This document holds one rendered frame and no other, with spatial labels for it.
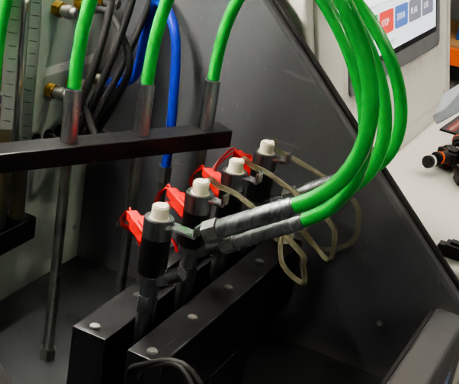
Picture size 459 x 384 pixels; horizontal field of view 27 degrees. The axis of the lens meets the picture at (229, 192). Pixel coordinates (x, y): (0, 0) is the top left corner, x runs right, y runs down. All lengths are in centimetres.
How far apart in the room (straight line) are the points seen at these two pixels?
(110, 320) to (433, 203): 59
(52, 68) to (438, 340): 55
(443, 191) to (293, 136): 34
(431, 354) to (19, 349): 47
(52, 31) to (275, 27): 26
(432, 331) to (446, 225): 24
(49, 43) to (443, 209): 58
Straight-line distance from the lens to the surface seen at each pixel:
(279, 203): 82
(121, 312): 95
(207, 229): 85
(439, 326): 112
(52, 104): 120
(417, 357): 105
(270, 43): 114
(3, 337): 118
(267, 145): 108
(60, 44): 118
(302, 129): 114
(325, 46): 122
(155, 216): 88
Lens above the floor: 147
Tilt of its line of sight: 23 degrees down
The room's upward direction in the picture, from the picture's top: 10 degrees clockwise
